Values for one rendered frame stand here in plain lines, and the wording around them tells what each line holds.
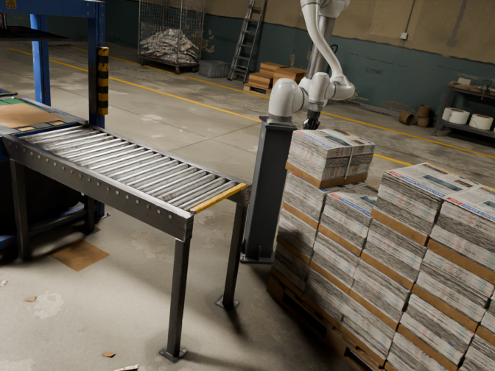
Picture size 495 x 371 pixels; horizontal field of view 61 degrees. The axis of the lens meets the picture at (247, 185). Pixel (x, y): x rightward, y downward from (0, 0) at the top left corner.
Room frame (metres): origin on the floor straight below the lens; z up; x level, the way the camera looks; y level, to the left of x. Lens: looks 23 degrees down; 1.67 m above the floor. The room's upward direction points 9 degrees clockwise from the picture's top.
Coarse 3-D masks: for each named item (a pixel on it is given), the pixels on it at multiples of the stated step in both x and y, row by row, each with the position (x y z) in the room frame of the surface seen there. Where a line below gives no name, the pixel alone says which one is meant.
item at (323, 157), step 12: (300, 132) 2.24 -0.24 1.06; (312, 132) 2.28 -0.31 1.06; (300, 144) 2.20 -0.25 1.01; (312, 144) 2.13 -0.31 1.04; (324, 144) 2.10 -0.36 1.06; (336, 144) 2.13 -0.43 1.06; (288, 156) 2.27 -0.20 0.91; (300, 156) 2.20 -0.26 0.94; (312, 156) 2.13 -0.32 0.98; (324, 156) 2.05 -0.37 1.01; (336, 156) 2.08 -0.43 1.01; (300, 168) 2.18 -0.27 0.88; (312, 168) 2.11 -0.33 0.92; (324, 168) 2.05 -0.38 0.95; (336, 168) 2.11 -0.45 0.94
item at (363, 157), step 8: (336, 128) 2.47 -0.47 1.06; (344, 136) 2.32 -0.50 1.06; (352, 136) 2.34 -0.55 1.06; (360, 144) 2.20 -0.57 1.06; (368, 144) 2.23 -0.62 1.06; (360, 152) 2.20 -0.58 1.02; (368, 152) 2.24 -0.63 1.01; (360, 160) 2.21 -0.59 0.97; (368, 160) 2.25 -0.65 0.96; (352, 168) 2.18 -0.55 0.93; (360, 168) 2.23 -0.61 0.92; (368, 168) 2.27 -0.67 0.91
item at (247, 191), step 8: (96, 128) 2.58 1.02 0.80; (120, 136) 2.49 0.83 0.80; (136, 144) 2.39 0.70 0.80; (144, 144) 2.41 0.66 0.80; (160, 152) 2.31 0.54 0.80; (168, 152) 2.33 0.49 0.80; (184, 160) 2.24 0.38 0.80; (200, 168) 2.17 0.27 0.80; (208, 168) 2.19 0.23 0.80; (216, 176) 2.11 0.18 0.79; (224, 176) 2.10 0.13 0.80; (232, 176) 2.12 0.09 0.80; (248, 184) 2.04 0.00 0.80; (240, 192) 2.04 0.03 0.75; (248, 192) 2.04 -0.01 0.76; (232, 200) 2.06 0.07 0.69; (240, 200) 2.03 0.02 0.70; (248, 200) 2.05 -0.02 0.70
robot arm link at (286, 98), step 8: (280, 80) 2.63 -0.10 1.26; (288, 80) 2.63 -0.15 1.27; (280, 88) 2.59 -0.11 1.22; (288, 88) 2.59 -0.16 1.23; (296, 88) 2.62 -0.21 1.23; (272, 96) 2.61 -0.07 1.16; (280, 96) 2.58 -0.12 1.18; (288, 96) 2.58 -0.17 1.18; (296, 96) 2.61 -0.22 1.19; (272, 104) 2.60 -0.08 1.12; (280, 104) 2.58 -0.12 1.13; (288, 104) 2.58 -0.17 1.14; (296, 104) 2.61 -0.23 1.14; (272, 112) 2.60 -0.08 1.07; (280, 112) 2.58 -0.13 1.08; (288, 112) 2.59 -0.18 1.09
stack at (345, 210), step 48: (288, 192) 2.22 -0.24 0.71; (336, 192) 2.05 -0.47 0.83; (288, 240) 2.16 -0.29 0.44; (384, 240) 1.73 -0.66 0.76; (288, 288) 2.10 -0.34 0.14; (336, 288) 1.86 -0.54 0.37; (384, 288) 1.66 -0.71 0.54; (432, 288) 1.52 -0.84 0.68; (480, 288) 1.39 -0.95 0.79; (336, 336) 1.80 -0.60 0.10; (384, 336) 1.61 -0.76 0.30; (432, 336) 1.46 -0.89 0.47
